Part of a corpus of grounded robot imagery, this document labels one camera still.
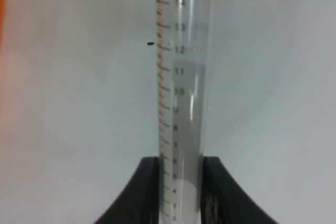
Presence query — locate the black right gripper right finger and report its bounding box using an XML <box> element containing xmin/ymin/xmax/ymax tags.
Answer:
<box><xmin>201</xmin><ymin>157</ymin><xmax>276</xmax><ymax>224</ymax></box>

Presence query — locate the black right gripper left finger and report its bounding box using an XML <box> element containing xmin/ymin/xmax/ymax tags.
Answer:
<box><xmin>96</xmin><ymin>157</ymin><xmax>159</xmax><ymax>224</ymax></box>

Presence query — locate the test tube with teal cap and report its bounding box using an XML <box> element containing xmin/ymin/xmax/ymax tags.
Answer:
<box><xmin>155</xmin><ymin>0</ymin><xmax>213</xmax><ymax>223</ymax></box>

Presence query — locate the orange test tube rack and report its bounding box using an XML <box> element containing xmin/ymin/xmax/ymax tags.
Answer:
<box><xmin>0</xmin><ymin>0</ymin><xmax>11</xmax><ymax>51</ymax></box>

